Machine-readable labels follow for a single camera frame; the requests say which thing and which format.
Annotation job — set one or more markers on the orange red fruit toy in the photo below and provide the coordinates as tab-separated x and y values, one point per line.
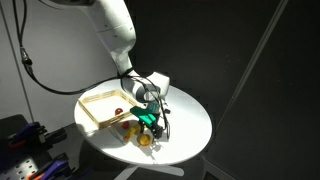
125	125

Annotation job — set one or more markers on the white table base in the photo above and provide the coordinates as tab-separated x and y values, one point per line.
166	170

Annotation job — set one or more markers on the purple orange spring clamp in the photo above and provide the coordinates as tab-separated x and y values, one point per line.
55	166

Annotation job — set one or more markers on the yellow lemon toy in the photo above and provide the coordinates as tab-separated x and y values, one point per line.
144	140

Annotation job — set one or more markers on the black equipment with red knobs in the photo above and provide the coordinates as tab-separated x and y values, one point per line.
28	130

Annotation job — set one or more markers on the round white table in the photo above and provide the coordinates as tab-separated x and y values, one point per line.
186	126

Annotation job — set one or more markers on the dark red fruit toy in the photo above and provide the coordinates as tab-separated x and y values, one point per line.
118	111

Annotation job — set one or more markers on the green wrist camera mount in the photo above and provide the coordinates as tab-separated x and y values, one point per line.
146	115

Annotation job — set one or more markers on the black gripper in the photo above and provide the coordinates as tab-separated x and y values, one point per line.
151	124

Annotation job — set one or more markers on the perforated metal plate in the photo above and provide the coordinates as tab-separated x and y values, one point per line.
16	170

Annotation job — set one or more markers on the yellow banana toy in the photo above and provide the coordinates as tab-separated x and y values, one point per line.
131	131

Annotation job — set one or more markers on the wooden slatted tray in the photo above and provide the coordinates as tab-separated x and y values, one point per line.
100	122

